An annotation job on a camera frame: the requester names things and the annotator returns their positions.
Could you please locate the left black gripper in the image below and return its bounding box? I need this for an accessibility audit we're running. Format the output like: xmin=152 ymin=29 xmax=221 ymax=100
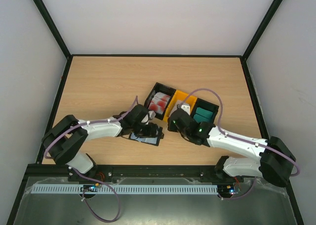
xmin=132 ymin=122 xmax=162 ymax=138

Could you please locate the black leather card holder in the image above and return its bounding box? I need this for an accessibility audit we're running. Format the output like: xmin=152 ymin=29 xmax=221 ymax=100
xmin=128 ymin=127 xmax=164 ymax=146

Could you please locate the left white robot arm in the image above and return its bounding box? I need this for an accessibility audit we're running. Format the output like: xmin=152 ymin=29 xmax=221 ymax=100
xmin=42 ymin=104 xmax=163 ymax=179

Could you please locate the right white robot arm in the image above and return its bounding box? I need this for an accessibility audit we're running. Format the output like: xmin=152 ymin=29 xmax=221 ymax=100
xmin=167 ymin=109 xmax=296 ymax=188

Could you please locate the white patterned card stack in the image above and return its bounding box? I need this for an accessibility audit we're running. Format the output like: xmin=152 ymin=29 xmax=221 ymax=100
xmin=171 ymin=100 xmax=191 ymax=114

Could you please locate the teal card stack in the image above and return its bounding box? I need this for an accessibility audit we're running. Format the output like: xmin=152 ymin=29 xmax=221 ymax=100
xmin=193 ymin=107 xmax=213 ymax=123

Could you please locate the black bin with teal cards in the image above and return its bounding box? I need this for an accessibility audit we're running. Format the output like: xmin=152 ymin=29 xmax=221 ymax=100
xmin=191 ymin=98 xmax=219 ymax=123

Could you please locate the red dotted card stack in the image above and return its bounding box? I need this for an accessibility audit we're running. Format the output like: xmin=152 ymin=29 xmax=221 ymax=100
xmin=148 ymin=92 xmax=170 ymax=114

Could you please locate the black bin with red cards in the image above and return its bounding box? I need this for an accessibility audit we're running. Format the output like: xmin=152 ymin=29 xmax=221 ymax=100
xmin=144 ymin=82 xmax=176 ymax=120

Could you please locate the yellow bin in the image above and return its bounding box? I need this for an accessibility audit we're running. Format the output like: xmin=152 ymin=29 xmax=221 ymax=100
xmin=163 ymin=90 xmax=198 ymax=122

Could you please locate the light blue cable duct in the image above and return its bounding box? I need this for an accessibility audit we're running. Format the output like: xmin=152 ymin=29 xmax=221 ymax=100
xmin=31 ymin=184 xmax=218 ymax=195

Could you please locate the black aluminium frame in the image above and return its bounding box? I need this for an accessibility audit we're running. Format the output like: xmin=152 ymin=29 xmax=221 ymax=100
xmin=5 ymin=0 xmax=304 ymax=225

